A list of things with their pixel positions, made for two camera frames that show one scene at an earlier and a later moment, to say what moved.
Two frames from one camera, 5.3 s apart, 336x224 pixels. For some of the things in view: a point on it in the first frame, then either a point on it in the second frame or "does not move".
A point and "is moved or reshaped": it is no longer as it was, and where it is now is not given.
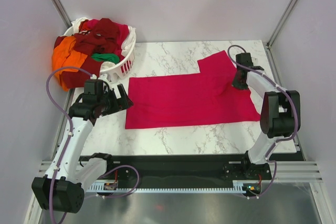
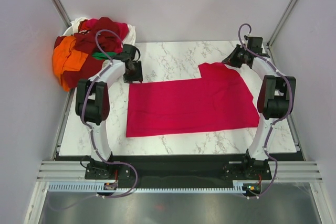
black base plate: [221, 170] does not move
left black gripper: [117, 104] to [137, 76]
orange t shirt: [64, 60] does not move
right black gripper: [235, 84] to [231, 61]
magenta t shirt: [206, 98] is moved or reshaped
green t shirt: [106, 57] does not move
